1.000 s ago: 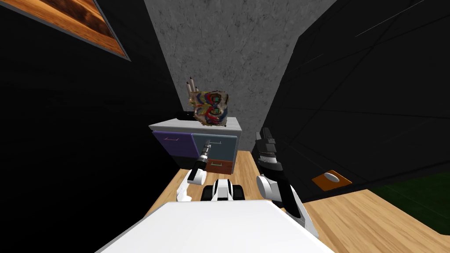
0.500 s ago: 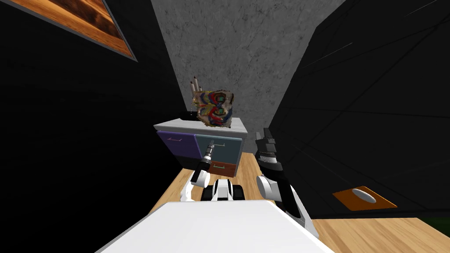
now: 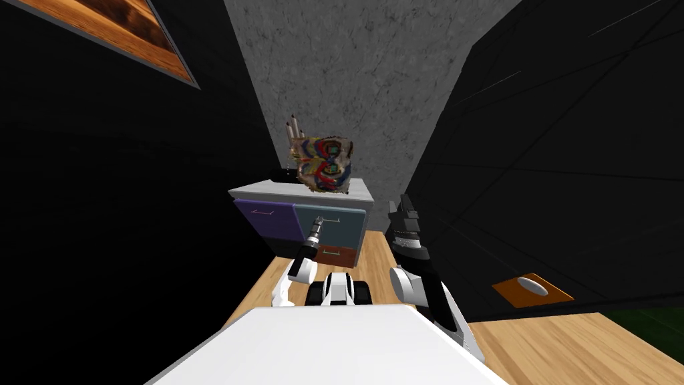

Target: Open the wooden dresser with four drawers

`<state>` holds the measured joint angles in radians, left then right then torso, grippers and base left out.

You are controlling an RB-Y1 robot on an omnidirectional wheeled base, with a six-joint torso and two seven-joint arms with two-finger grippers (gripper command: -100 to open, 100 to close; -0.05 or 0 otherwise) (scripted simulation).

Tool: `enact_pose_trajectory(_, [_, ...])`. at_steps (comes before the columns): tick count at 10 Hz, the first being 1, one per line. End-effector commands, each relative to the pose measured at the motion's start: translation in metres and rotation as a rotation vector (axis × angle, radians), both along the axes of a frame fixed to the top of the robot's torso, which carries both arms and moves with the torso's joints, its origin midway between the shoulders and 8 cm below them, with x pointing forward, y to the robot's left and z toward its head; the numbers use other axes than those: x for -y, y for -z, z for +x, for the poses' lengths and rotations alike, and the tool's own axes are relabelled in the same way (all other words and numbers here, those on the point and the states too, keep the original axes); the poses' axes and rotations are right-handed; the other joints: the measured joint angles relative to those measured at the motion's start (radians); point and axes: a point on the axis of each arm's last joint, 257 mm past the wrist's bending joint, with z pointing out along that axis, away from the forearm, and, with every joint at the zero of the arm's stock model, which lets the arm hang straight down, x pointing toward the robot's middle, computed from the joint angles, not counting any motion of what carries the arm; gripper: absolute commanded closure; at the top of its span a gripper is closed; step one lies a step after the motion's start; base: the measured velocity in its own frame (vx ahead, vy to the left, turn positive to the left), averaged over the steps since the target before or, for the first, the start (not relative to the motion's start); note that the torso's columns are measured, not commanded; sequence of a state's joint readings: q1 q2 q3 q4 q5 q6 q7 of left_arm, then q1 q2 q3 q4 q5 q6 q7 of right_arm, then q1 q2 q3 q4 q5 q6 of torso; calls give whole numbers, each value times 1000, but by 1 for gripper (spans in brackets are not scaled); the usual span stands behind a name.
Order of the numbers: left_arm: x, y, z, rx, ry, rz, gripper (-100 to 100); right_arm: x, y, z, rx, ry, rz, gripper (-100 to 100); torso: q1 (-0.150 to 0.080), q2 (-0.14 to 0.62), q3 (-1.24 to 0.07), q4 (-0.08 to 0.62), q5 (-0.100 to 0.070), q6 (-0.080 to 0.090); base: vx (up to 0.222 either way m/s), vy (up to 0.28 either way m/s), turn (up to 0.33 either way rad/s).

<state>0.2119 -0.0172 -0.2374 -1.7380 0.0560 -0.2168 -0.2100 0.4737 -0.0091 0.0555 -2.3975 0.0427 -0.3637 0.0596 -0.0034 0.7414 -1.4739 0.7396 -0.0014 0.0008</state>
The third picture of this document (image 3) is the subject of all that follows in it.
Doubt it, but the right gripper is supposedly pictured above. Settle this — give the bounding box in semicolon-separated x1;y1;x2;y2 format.
385;193;425;250

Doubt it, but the blue-grey drawer front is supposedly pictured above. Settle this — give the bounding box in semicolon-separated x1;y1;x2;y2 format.
293;204;367;251

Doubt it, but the brown drawer front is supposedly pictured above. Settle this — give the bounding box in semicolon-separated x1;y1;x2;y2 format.
314;244;359;269

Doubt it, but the purple drawer front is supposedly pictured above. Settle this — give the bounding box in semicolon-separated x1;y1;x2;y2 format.
233;198;306;243

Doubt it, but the grey cabinet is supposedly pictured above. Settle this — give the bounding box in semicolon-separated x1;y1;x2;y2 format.
227;177;375;270

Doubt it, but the multicoloured patterned object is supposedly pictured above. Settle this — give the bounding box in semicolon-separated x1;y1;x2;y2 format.
285;114;355;195

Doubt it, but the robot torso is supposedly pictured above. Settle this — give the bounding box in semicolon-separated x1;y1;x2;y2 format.
144;271;508;385

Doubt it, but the orange plate with white knob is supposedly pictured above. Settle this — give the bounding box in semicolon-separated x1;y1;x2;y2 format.
491;272;576;310

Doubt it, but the wooden framed wall picture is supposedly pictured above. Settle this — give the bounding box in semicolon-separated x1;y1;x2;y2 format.
7;0;202;90

